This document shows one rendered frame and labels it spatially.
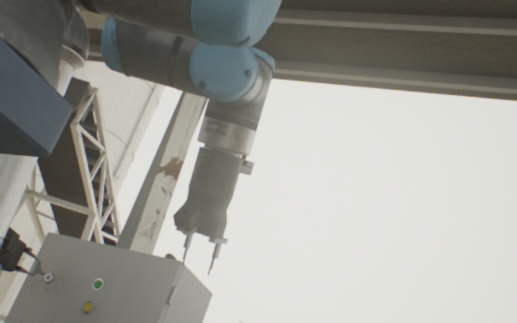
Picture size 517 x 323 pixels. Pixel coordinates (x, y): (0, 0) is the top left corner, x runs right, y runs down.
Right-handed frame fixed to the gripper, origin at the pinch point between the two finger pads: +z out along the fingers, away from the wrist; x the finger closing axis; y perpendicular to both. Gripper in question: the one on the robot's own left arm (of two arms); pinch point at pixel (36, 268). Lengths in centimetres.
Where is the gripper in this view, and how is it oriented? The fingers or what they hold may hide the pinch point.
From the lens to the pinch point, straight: 186.1
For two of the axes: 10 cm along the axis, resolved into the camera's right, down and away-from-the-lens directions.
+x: -3.2, 8.6, -4.1
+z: 3.0, 5.0, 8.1
